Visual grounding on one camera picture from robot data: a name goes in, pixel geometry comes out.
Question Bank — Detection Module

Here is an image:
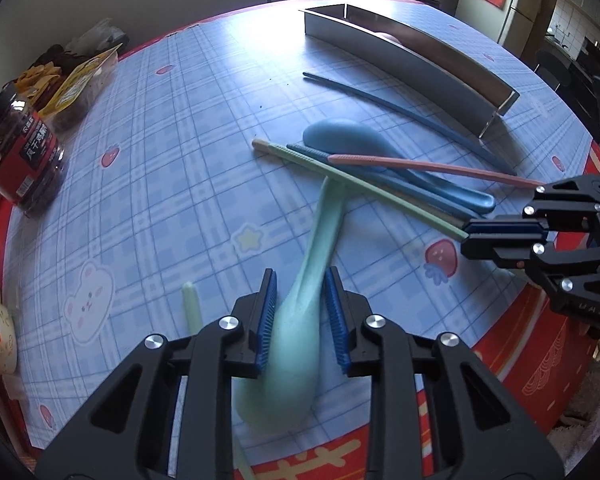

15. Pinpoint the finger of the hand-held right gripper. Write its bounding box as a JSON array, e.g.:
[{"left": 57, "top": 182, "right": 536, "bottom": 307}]
[
  {"left": 522, "top": 174, "right": 600, "bottom": 219},
  {"left": 460, "top": 217, "right": 600, "bottom": 332}
]

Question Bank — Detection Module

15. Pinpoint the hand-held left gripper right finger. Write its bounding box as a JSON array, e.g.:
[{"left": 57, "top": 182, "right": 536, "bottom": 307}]
[{"left": 324, "top": 266, "right": 566, "bottom": 480}]

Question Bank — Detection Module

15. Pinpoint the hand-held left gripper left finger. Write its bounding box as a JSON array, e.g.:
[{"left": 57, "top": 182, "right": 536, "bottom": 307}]
[{"left": 35, "top": 269, "right": 279, "bottom": 480}]

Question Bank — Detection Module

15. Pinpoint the green spoon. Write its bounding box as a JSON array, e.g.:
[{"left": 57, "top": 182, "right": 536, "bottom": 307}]
[{"left": 232, "top": 177, "right": 348, "bottom": 428}]

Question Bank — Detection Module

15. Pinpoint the white chopstick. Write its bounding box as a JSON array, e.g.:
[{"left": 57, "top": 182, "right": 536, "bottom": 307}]
[{"left": 180, "top": 282, "right": 257, "bottom": 480}]

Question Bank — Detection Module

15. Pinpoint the pink chopstick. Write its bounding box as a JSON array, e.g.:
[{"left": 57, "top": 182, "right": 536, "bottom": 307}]
[{"left": 328, "top": 154, "right": 548, "bottom": 188}]

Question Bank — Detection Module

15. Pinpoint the green chopstick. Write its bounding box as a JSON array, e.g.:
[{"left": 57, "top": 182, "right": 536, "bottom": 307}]
[{"left": 252, "top": 139, "right": 470, "bottom": 240}]

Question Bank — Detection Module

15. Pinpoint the dark blue chopstick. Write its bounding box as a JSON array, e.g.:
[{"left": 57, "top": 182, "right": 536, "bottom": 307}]
[
  {"left": 302, "top": 72, "right": 517, "bottom": 177},
  {"left": 286, "top": 143, "right": 481, "bottom": 222}
]

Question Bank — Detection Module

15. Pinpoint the blue spoon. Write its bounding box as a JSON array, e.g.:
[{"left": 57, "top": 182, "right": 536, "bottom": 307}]
[{"left": 302, "top": 119, "right": 496, "bottom": 213}]

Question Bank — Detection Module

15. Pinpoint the stainless steel utensil tray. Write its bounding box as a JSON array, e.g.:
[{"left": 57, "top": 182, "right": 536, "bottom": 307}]
[{"left": 300, "top": 3, "right": 522, "bottom": 140}]

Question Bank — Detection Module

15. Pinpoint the white refrigerator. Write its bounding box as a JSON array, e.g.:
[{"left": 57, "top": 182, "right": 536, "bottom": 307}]
[{"left": 455, "top": 0, "right": 563, "bottom": 53}]

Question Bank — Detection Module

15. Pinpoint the blue plaid tablecloth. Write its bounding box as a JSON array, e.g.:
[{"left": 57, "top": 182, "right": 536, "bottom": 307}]
[{"left": 2, "top": 0, "right": 600, "bottom": 466}]

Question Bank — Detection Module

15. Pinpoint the black lid snack jar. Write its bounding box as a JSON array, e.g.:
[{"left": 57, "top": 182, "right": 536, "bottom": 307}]
[{"left": 0, "top": 82, "right": 66, "bottom": 218}]

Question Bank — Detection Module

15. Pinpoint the yellow snack tray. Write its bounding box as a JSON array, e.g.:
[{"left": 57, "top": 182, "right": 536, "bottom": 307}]
[{"left": 45, "top": 45, "right": 123, "bottom": 131}]

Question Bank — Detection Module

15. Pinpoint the white plastic bag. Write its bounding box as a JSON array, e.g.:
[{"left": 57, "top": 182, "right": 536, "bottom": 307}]
[{"left": 65, "top": 17, "right": 130, "bottom": 56}]

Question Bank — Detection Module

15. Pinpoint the dark stool with clothes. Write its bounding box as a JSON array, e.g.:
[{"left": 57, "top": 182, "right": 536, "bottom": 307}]
[{"left": 40, "top": 35, "right": 131, "bottom": 68}]

